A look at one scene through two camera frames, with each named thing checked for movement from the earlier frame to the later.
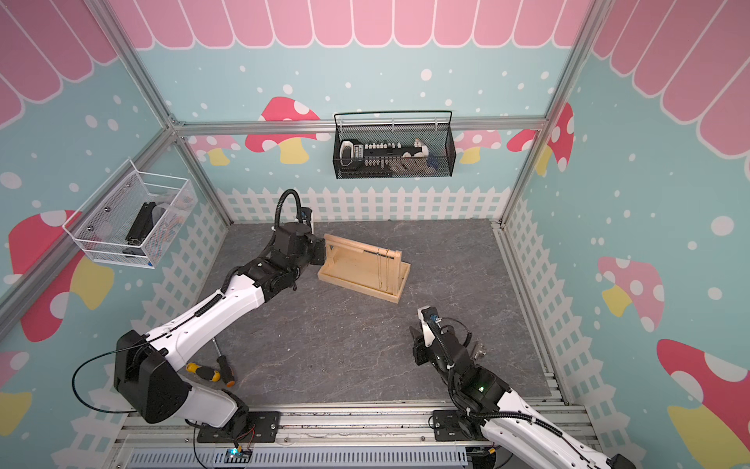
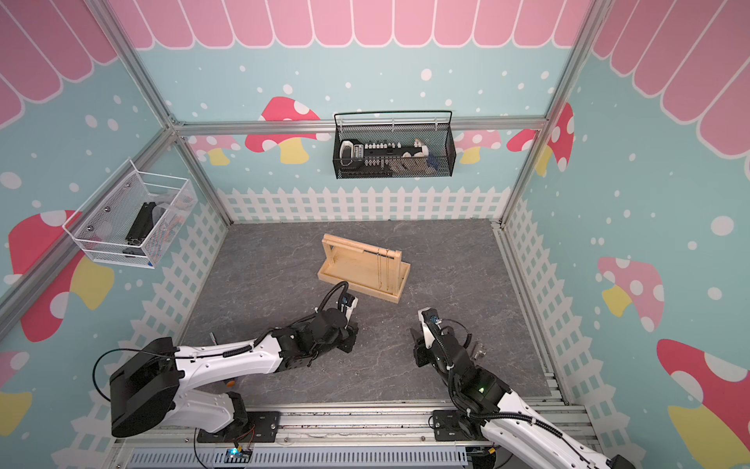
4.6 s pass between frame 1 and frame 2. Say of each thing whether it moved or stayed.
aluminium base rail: stayed
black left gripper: moved
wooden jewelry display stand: stayed
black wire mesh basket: stayed
